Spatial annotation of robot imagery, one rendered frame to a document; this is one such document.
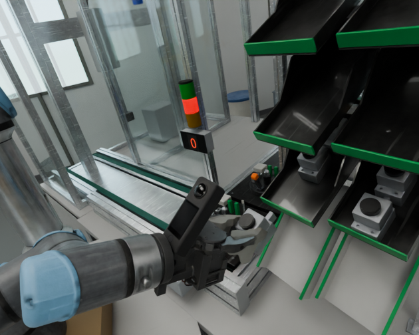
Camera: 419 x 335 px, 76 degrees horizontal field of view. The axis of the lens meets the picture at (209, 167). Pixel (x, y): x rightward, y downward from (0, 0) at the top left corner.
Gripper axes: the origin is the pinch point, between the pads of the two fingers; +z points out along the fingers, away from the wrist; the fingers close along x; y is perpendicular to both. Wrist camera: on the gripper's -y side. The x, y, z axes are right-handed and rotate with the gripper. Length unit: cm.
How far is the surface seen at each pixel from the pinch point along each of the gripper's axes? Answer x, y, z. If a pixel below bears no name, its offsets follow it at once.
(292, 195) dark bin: -1.5, -3.8, 13.8
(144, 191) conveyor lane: -82, 26, 18
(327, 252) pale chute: 6.6, 7.2, 19.6
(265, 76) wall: -281, -73, 307
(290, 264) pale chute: -0.5, 14.5, 18.8
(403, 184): 16.7, -12.6, 15.5
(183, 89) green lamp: -47, -23, 11
